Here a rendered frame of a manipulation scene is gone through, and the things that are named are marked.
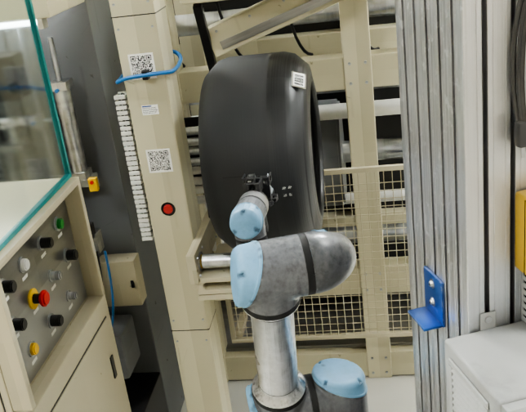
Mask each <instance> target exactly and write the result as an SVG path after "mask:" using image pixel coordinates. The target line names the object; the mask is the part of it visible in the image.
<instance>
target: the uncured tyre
mask: <svg viewBox="0 0 526 412"><path fill-rule="evenodd" d="M292 71H294V72H298V73H303V74H305V89H304V88H299V87H293V86H292ZM198 145H199V158H200V167H201V174H202V180H203V190H204V195H205V200H206V203H207V210H208V213H209V216H210V219H211V222H212V225H213V228H214V230H215V232H216V233H217V235H218V236H219V237H220V238H221V239H222V240H223V241H225V242H226V243H227V244H228V245H229V246H230V247H231V248H232V249H234V248H235V247H236V246H237V244H236V239H235V236H234V233H233V232H232V231H231V229H230V215H231V213H232V211H233V210H234V208H235V207H236V205H237V203H238V201H239V199H240V198H241V196H242V195H243V188H242V180H241V179H242V178H241V177H238V176H243V174H244V173H245V174H246V176H247V175H248V174H253V173H255V175H257V176H266V175H267V173H268V174H269V173H270V172H271V177H272V181H271V183H270V186H271V187H272V188H273V189H274V193H275V194H278V198H279V199H278V200H277V202H276V203H274V205H272V206H271V207H269V210H268V212H267V214H266V216H267V221H268V225H269V230H268V235H267V237H268V239H269V238H274V237H279V236H284V235H292V234H297V233H302V232H307V231H312V230H322V227H323V212H324V170H323V144H322V134H321V125H320V117H319V104H318V98H317V93H316V89H315V85H314V80H313V76H312V73H311V69H310V65H309V64H308V63H307V62H305V61H304V60H303V59H301V58H300V57H299V56H298V55H297V54H296V53H291V52H287V51H280V52H271V53H262V54H254V55H245V56H230V57H227V58H225V59H223V60H219V61H218V62H217V63H216V64H215V65H214V66H213V68H212V69H211V70H210V71H209V72H208V74H207V75H206V76H205V78H204V80H203V85H202V89H201V93H200V100H199V109H198ZM223 177H237V178H226V179H223ZM287 184H292V187H293V194H294V197H291V198H287V199H283V196H282V189H281V185H287Z"/></svg>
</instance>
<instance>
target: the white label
mask: <svg viewBox="0 0 526 412"><path fill-rule="evenodd" d="M292 86H293V87H299V88H304V89H305V74H303V73H298V72H294V71H292Z"/></svg>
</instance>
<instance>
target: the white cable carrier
mask: <svg viewBox="0 0 526 412"><path fill-rule="evenodd" d="M114 100H115V105H118V106H116V110H118V111H117V115H120V116H118V121H120V122H119V125H120V126H121V127H120V130H121V131H122V132H121V135H122V136H123V137H122V139H123V146H125V147H124V150H125V151H126V152H125V155H126V160H127V166H129V167H128V170H129V171H130V170H131V171H130V172H129V175H130V180H131V185H133V186H132V189H133V190H134V191H133V194H134V200H135V204H136V208H138V209H137V210H136V212H137V213H138V214H137V216H138V222H140V223H139V226H140V227H141V229H140V231H142V232H141V236H142V241H145V240H153V237H154V233H153V228H152V224H151V220H150V215H149V207H148V203H147V199H146V193H145V186H144V182H143V177H142V172H141V168H140V160H139V156H138V151H137V147H136V139H135V135H134V130H133V126H132V118H131V113H130V109H129V104H128V100H127V92H118V94H117V95H116V96H114Z"/></svg>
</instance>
